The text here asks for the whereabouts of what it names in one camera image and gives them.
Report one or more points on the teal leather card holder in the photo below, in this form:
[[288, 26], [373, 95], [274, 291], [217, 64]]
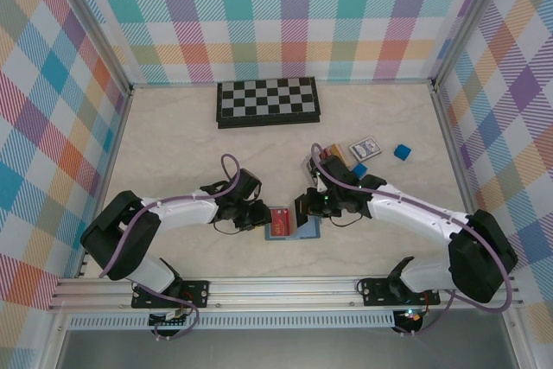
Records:
[[311, 230]]

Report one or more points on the grey metal shelf panel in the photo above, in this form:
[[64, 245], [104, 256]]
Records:
[[281, 351]]

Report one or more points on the aluminium frame post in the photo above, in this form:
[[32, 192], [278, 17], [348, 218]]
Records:
[[96, 23], [468, 19]]

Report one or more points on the aluminium mounting rail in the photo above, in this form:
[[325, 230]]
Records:
[[281, 291]]

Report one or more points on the red credit card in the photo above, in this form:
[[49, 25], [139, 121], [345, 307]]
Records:
[[281, 222]]

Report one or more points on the grey card holder box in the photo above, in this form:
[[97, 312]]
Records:
[[307, 170]]

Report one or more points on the black silver folding chessboard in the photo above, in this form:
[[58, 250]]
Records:
[[268, 99]]

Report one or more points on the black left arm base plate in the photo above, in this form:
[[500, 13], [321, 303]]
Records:
[[196, 293]]

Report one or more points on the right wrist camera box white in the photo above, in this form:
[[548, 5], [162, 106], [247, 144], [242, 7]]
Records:
[[321, 185]]

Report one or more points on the aluminium table side rail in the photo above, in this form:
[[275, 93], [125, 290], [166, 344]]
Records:
[[459, 170], [109, 170]]

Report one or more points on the thin aluminium table rail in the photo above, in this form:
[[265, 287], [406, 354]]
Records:
[[367, 82]]

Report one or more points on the small circuit board green light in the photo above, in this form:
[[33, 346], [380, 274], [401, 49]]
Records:
[[410, 315]]

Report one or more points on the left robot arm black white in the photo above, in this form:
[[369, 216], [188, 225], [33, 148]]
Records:
[[121, 235]]

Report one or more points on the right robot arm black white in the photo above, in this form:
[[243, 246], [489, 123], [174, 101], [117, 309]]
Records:
[[484, 256]]

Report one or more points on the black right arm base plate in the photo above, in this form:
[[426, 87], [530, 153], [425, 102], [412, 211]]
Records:
[[376, 291]]

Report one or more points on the blue playing card deck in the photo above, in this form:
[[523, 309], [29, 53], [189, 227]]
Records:
[[365, 148]]

